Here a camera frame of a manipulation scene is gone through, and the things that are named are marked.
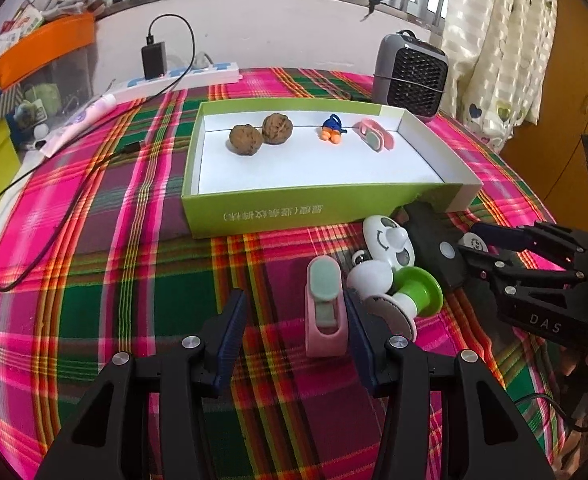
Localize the pink and white tube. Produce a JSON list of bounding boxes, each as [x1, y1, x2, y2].
[[38, 92, 124, 158]]

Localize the wooden cabinet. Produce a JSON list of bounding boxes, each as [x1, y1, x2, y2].
[[501, 0, 588, 221]]

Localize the brown walnut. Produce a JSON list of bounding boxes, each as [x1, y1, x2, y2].
[[261, 112, 295, 146], [229, 124, 265, 153]]

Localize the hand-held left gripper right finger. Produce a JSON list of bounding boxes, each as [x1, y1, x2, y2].
[[344, 290, 557, 480]]

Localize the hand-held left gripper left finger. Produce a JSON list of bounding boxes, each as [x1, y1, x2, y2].
[[34, 287, 249, 480]]

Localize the black rectangular device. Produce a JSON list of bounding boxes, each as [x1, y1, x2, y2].
[[404, 202, 480, 291]]

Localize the white lidded jar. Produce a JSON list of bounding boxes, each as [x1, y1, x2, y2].
[[461, 232, 490, 256]]

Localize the black charging cable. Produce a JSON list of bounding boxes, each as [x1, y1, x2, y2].
[[0, 14, 196, 292]]

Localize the colourful paper packets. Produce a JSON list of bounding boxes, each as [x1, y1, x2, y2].
[[0, 2, 44, 61]]

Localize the white power strip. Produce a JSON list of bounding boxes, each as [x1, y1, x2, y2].
[[108, 61, 242, 103]]

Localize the green and white spool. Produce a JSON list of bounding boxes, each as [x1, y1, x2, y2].
[[364, 266, 444, 343]]

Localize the pink and grey plastic clip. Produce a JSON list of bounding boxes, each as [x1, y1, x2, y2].
[[305, 256, 349, 358], [352, 118, 397, 153]]

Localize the plaid tablecloth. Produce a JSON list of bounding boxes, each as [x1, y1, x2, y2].
[[0, 66, 582, 480]]

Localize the clear bin with orange lid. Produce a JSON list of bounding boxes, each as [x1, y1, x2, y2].
[[0, 12, 97, 106]]

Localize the white panda toy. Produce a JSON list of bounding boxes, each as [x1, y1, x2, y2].
[[363, 215, 415, 267]]

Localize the black power adapter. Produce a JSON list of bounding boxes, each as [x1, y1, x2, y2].
[[140, 35, 169, 81]]

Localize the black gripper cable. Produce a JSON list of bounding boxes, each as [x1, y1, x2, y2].
[[514, 392, 588, 433]]

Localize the white egg-shaped toy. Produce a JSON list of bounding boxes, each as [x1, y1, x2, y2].
[[346, 261, 393, 297]]

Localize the cream heart-print curtain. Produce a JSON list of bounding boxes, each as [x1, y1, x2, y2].
[[439, 0, 560, 153]]

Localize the green round pouch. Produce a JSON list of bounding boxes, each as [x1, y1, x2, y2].
[[24, 82, 62, 111]]

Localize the grey space heater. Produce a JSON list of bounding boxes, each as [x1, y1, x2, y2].
[[371, 30, 449, 123]]

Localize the blue orange toy figure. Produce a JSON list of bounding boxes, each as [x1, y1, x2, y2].
[[316, 114, 349, 143]]

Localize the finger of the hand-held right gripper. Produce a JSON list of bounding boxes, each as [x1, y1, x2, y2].
[[456, 247, 587, 311], [469, 220, 588, 267]]

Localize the black window handle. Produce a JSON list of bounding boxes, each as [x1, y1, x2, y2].
[[361, 0, 395, 21]]

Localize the green and white cardboard box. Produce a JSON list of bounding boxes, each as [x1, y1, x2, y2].
[[181, 100, 484, 240]]

